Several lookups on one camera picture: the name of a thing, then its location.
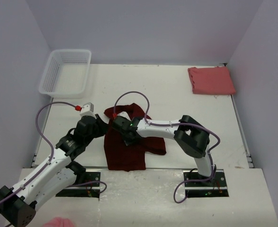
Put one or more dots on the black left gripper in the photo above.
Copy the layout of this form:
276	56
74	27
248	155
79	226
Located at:
98	125

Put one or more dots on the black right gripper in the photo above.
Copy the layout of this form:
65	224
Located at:
117	122

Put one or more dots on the dark red t shirt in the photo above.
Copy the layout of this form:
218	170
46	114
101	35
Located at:
121	157

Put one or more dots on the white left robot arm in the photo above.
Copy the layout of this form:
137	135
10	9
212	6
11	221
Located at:
19	203

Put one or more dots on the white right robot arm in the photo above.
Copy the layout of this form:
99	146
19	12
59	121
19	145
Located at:
191	137

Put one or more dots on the white plastic basket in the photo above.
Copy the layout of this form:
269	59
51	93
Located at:
66	73

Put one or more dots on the pink cloth at bottom edge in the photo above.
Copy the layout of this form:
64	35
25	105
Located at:
59	222

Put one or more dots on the folded pink t shirt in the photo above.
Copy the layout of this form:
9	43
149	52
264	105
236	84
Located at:
211	81

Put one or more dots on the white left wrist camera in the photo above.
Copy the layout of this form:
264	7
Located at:
87	110

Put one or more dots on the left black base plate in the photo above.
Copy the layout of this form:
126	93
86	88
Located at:
90	190

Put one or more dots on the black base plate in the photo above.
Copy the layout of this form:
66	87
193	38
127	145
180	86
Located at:
90	190
215	188

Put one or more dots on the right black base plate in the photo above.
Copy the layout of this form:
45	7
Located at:
215	188

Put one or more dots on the aluminium table edge rail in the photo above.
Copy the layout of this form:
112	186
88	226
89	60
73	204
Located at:
244	141

